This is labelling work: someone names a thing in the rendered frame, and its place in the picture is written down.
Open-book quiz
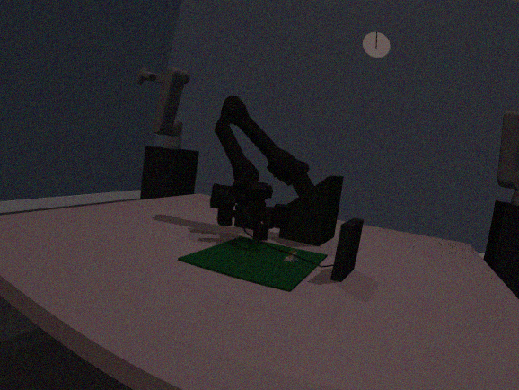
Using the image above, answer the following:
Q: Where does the green circuit board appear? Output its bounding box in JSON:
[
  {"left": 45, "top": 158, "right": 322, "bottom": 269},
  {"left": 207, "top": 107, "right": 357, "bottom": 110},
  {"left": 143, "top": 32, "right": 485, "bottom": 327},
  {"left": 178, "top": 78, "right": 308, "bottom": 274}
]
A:
[{"left": 178, "top": 236, "right": 328, "bottom": 291}]

